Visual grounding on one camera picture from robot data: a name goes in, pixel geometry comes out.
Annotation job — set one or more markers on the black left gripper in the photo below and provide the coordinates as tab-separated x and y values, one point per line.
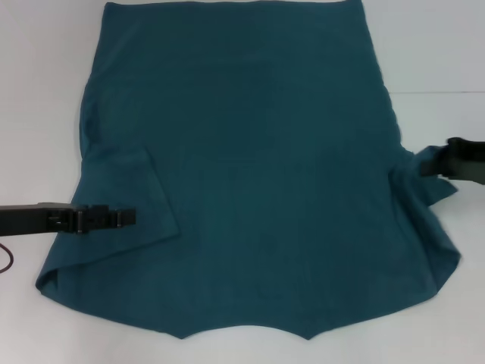
30	220

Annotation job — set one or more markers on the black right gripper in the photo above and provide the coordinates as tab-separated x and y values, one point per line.
466	159

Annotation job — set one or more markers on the blue t-shirt with white print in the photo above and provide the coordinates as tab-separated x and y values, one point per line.
242	151

